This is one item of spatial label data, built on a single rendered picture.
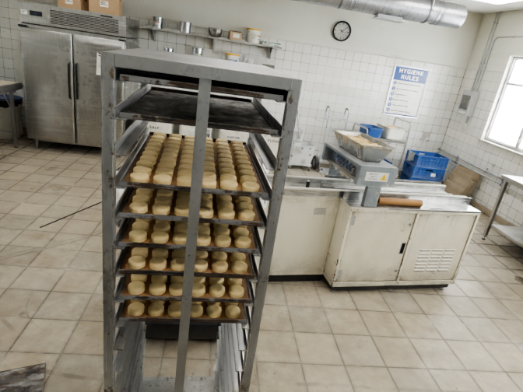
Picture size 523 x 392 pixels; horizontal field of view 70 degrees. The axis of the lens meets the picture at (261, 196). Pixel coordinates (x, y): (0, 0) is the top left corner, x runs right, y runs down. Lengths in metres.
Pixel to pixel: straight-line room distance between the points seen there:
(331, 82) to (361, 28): 0.99
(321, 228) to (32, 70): 4.76
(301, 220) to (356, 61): 4.46
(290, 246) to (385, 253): 0.83
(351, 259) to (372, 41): 4.70
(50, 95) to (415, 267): 5.33
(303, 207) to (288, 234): 0.27
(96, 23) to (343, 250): 4.63
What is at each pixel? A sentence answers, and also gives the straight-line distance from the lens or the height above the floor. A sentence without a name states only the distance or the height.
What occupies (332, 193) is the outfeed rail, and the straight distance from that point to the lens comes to 3.17.
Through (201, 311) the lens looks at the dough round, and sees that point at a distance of 1.30.
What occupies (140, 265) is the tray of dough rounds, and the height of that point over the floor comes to 1.23.
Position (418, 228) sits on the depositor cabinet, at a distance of 3.50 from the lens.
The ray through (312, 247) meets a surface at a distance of 3.32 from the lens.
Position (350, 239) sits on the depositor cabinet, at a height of 0.55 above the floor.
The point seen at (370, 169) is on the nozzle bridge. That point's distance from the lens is 3.00.
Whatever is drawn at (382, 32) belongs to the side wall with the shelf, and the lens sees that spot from 7.28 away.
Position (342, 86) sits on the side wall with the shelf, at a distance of 7.11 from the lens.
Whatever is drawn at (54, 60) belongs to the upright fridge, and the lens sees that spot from 6.34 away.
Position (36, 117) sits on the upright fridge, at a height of 0.52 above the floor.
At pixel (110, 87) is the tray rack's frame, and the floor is 1.74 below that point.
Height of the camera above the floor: 1.87
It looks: 21 degrees down
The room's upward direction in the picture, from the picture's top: 9 degrees clockwise
